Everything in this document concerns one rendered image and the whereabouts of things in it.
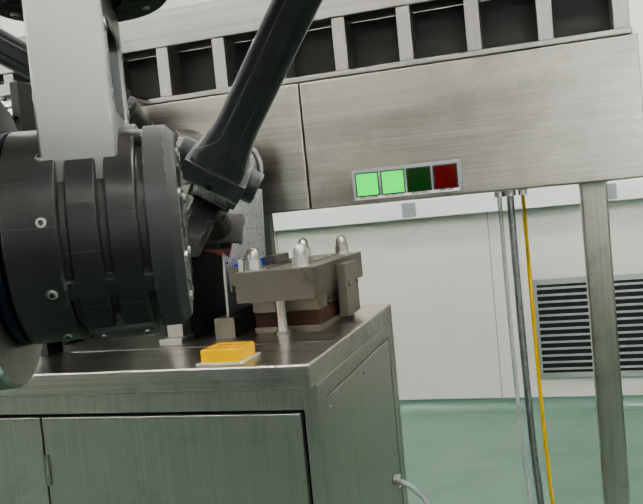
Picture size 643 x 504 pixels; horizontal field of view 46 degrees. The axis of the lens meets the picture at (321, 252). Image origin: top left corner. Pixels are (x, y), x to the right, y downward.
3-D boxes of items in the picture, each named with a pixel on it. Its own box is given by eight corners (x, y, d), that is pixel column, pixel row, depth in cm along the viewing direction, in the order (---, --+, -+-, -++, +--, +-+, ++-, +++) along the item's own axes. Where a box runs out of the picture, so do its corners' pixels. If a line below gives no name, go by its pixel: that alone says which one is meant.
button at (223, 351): (200, 364, 124) (199, 350, 124) (218, 356, 131) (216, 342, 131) (240, 363, 122) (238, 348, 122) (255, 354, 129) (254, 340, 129)
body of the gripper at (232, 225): (242, 246, 145) (235, 225, 139) (191, 247, 146) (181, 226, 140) (245, 218, 148) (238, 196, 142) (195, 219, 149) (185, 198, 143)
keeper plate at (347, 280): (340, 316, 158) (335, 264, 158) (351, 309, 168) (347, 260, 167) (351, 315, 158) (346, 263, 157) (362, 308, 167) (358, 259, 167)
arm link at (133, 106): (120, 121, 129) (140, 97, 131) (93, 110, 133) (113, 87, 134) (139, 146, 135) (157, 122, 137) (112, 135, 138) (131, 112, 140)
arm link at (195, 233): (245, 185, 132) (200, 163, 131) (220, 239, 127) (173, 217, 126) (230, 213, 143) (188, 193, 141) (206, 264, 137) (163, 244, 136)
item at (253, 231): (223, 280, 152) (218, 188, 151) (264, 269, 174) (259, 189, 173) (226, 280, 152) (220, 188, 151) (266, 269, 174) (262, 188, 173)
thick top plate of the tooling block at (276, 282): (236, 303, 147) (233, 272, 146) (299, 280, 185) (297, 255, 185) (315, 299, 142) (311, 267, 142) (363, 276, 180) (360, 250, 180)
